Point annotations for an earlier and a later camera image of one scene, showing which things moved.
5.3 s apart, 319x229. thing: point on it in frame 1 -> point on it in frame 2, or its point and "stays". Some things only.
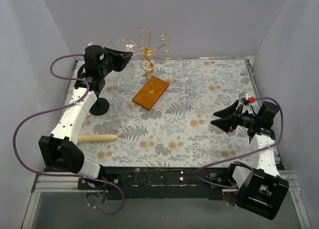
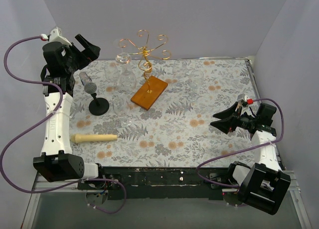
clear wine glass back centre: [179, 69] stays
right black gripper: [239, 118] stays
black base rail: [200, 182] stays
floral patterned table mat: [161, 111] stays
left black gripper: [109, 58] -> [81, 56]
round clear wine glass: [129, 48] -> [122, 58]
